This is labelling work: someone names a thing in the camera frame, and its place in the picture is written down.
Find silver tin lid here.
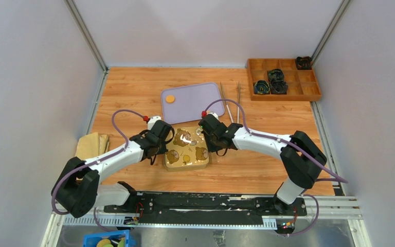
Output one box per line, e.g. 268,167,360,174
165,127,209,164

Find metal tongs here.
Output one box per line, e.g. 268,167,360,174
219,81,241,124

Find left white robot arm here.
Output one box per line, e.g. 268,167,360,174
51,116,174,218

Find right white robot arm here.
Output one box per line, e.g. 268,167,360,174
199,114,327,215

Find gold cookie tin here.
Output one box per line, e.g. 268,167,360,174
164,161,208,172

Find orange cookie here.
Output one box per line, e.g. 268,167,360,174
165,95,175,104

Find lavender tray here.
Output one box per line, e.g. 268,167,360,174
160,82,225,125

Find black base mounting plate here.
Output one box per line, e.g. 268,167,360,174
104,191,307,226

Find wooden compartment organizer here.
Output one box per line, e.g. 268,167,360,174
246,58,322,102

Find blue plastic bin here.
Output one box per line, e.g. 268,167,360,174
82,230,137,247

